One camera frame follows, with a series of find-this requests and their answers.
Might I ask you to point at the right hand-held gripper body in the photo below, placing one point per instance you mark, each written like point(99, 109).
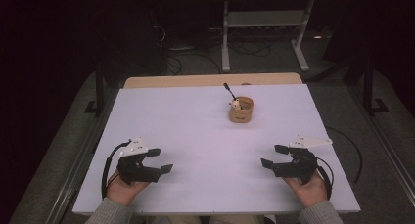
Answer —
point(300, 167)

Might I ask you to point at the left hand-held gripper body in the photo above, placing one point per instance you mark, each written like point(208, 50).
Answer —
point(133, 171)

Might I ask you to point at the brown wooden cup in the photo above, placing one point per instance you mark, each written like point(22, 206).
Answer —
point(241, 114)

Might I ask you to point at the black brush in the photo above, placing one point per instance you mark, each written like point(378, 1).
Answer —
point(230, 91)

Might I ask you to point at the person's left hand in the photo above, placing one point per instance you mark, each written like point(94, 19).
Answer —
point(124, 193)

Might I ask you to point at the person's right hand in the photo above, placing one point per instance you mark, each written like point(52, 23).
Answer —
point(310, 193)

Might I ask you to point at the white board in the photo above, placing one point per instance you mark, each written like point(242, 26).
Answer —
point(195, 132)

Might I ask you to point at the wooden table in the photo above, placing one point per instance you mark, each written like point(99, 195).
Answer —
point(182, 80)

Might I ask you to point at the black metal stand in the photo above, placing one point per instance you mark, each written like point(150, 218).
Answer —
point(368, 87)
point(99, 87)

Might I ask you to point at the grey metal rail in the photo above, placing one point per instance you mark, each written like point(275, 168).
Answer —
point(388, 155)
point(75, 178)

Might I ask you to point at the white metal desk frame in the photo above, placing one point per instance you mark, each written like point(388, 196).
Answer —
point(261, 18)

